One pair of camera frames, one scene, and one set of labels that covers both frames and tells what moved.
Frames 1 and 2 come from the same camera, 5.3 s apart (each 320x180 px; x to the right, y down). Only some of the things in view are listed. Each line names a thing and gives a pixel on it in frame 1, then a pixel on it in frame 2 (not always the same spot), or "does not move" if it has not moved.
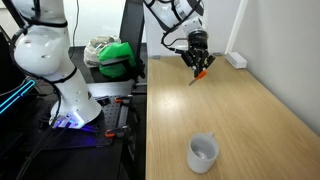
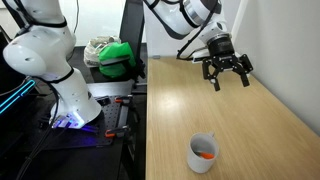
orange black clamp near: (115, 132) does not move
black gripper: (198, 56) -> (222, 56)
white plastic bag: (91, 49) does not move
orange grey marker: (199, 76) -> (205, 155)
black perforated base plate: (112, 117) does not move
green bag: (115, 59) does not move
